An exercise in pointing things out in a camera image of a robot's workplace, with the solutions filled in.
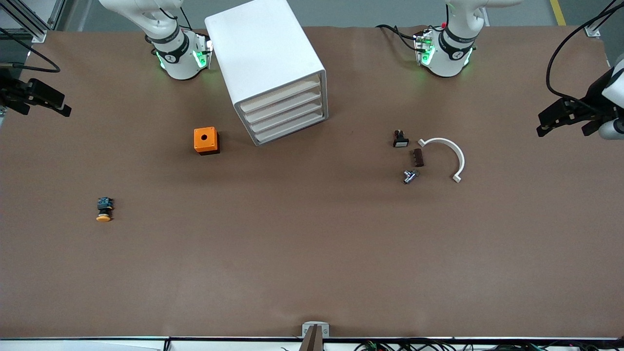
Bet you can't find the orange push button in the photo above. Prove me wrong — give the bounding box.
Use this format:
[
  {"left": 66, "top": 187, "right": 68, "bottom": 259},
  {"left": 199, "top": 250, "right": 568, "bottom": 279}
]
[{"left": 96, "top": 196, "right": 115, "bottom": 223}]

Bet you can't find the orange button box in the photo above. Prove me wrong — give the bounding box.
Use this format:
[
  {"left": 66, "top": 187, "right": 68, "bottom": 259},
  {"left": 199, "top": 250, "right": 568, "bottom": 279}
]
[{"left": 194, "top": 127, "right": 220, "bottom": 156}]

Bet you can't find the white drawer cabinet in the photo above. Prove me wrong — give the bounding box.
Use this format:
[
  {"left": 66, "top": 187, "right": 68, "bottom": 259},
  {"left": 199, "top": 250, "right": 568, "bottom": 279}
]
[{"left": 204, "top": 0, "right": 329, "bottom": 147}]

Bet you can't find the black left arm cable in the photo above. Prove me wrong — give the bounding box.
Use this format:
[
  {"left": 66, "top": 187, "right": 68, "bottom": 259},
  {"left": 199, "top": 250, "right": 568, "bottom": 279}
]
[{"left": 545, "top": 0, "right": 624, "bottom": 104}]

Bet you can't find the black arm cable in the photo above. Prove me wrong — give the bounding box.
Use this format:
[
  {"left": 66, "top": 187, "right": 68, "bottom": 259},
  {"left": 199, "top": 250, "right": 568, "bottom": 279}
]
[
  {"left": 545, "top": 0, "right": 624, "bottom": 104},
  {"left": 0, "top": 27, "right": 61, "bottom": 74}
]

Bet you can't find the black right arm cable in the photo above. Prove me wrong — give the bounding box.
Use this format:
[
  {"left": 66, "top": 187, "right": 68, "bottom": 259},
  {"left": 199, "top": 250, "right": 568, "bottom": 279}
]
[{"left": 0, "top": 27, "right": 61, "bottom": 74}]

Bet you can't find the aluminium frame profile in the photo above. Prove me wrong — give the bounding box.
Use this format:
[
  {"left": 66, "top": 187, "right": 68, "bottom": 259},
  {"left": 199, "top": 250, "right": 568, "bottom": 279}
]
[
  {"left": 584, "top": 0, "right": 624, "bottom": 38},
  {"left": 0, "top": 0, "right": 66, "bottom": 43}
]

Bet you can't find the white curved bracket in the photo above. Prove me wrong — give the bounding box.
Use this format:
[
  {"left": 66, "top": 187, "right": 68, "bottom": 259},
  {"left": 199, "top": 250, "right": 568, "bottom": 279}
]
[{"left": 418, "top": 137, "right": 466, "bottom": 183}]

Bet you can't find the black base cable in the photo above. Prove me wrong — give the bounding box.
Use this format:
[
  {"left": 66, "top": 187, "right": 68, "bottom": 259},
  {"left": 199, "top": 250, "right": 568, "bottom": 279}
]
[{"left": 375, "top": 24, "right": 421, "bottom": 52}]

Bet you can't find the grey metal mount bracket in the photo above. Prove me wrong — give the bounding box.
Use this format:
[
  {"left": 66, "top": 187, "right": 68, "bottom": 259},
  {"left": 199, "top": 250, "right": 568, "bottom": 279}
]
[{"left": 302, "top": 321, "right": 331, "bottom": 338}]

